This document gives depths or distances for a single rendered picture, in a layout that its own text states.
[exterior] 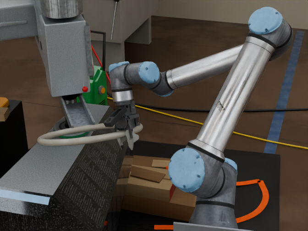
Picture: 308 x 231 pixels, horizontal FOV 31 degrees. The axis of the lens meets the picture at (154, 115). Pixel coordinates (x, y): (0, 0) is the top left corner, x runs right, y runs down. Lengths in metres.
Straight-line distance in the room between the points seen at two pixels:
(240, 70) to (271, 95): 3.71
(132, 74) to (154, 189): 1.62
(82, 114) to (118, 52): 3.14
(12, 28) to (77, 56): 0.71
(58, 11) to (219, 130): 1.24
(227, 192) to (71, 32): 1.30
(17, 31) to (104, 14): 2.34
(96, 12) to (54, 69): 2.90
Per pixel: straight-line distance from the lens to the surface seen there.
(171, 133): 4.95
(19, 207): 2.89
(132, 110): 2.43
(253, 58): 2.04
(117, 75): 2.37
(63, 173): 2.98
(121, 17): 5.81
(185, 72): 2.34
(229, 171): 2.16
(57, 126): 3.32
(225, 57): 2.27
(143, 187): 3.83
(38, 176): 2.98
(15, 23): 3.60
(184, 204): 3.82
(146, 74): 2.28
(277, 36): 2.09
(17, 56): 6.85
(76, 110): 3.04
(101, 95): 4.88
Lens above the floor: 2.44
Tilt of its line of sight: 28 degrees down
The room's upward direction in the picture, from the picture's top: 1 degrees counter-clockwise
